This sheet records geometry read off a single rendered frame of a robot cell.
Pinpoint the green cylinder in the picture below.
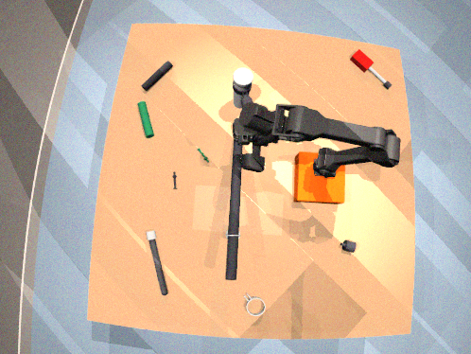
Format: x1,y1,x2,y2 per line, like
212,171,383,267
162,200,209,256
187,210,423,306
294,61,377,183
137,100,155,138

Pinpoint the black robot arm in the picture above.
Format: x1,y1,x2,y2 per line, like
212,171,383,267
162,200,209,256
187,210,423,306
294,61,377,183
233,102,401,178

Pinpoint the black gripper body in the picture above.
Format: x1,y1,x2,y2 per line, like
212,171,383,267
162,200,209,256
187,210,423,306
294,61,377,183
241,133,278,172

